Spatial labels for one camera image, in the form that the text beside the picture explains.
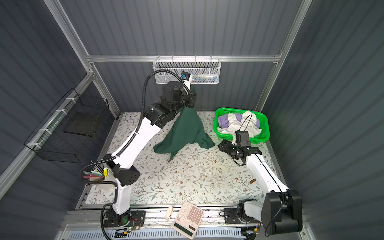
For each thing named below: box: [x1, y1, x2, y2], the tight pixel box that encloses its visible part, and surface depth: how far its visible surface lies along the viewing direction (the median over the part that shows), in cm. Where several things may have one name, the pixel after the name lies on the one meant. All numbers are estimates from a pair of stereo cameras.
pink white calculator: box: [171, 201, 205, 240], surface depth 73 cm
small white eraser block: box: [164, 206, 173, 221], surface depth 75 cm
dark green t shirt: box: [153, 105, 215, 162], surface depth 92 cm
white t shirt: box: [217, 110, 262, 138], surface depth 107 cm
